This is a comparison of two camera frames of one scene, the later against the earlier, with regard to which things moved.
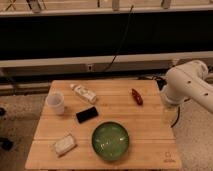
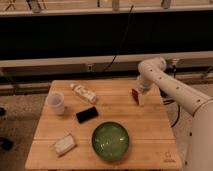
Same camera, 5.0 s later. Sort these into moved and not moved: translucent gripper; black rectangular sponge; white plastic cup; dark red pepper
Moved: translucent gripper
Not moved: black rectangular sponge; dark red pepper; white plastic cup
